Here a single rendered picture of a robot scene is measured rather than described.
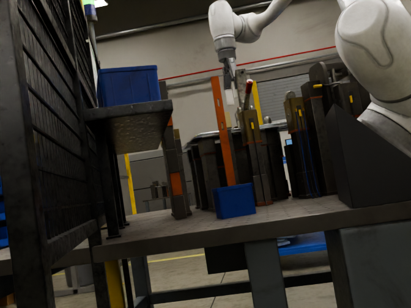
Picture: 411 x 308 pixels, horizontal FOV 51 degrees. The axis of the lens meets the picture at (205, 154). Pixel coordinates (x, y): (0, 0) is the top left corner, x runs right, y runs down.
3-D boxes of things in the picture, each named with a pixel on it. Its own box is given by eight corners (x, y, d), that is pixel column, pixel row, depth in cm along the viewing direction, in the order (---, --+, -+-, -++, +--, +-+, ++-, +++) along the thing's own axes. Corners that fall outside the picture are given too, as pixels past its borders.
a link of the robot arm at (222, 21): (225, 31, 174) (245, 36, 183) (219, -6, 175) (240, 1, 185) (206, 40, 181) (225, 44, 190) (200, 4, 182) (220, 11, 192)
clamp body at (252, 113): (268, 205, 163) (253, 112, 166) (276, 205, 154) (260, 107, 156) (251, 207, 162) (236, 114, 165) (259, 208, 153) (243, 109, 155)
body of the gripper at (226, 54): (236, 47, 177) (240, 69, 176) (232, 54, 185) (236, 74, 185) (219, 49, 176) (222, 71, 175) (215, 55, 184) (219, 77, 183)
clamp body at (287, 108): (314, 197, 164) (297, 101, 167) (326, 197, 154) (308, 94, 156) (298, 200, 163) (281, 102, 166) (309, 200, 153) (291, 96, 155)
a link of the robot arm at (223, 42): (232, 41, 186) (234, 54, 186) (211, 43, 185) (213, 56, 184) (236, 33, 177) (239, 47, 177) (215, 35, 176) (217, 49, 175)
